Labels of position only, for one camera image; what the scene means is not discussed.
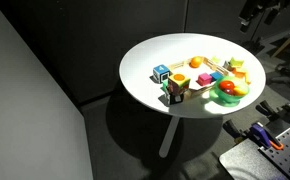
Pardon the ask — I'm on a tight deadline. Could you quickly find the blue block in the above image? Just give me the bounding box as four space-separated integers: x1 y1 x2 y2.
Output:
209 71 224 83

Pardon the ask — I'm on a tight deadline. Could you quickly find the white table leg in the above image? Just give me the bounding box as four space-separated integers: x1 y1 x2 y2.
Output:
158 116 180 158

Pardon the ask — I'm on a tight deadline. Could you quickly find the wooden tray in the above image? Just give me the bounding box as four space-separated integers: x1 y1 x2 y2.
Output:
167 55 234 100

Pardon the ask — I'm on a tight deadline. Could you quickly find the blue white picture cube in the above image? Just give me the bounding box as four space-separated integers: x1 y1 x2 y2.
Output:
152 64 171 84

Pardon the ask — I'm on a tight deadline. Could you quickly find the grey block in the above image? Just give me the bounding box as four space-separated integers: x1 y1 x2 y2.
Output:
223 60 233 71

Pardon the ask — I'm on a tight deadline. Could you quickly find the black mounting plate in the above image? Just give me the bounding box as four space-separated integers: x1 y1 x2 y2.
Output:
218 138 288 180

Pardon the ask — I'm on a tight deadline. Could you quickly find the lime green block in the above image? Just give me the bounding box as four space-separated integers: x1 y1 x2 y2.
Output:
229 57 245 69

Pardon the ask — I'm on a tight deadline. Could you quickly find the pink block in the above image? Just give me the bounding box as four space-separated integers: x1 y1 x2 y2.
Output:
197 72 213 87

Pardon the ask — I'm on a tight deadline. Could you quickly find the black clamp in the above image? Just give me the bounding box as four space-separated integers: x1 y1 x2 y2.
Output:
222 119 253 142
255 99 286 118

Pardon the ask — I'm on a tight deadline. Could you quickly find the orange block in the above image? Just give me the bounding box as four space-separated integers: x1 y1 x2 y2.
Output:
232 67 248 79

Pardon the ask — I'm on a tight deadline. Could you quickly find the yellow toy peach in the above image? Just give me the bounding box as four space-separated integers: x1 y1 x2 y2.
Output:
233 84 249 97

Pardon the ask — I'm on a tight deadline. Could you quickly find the green plastic bowl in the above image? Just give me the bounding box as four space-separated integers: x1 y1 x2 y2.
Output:
209 75 250 107

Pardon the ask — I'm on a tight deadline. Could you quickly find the yellow toy banana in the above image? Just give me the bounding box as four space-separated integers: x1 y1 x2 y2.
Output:
238 68 252 85

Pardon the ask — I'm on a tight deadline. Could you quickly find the toy orange fruit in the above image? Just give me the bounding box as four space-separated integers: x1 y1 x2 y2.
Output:
189 56 204 69

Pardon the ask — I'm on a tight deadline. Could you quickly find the black perforated breadboard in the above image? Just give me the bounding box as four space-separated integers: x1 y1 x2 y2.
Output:
258 121 290 180

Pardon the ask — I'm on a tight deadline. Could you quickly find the large picture cube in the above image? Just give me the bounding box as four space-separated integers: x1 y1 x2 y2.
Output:
167 73 191 105

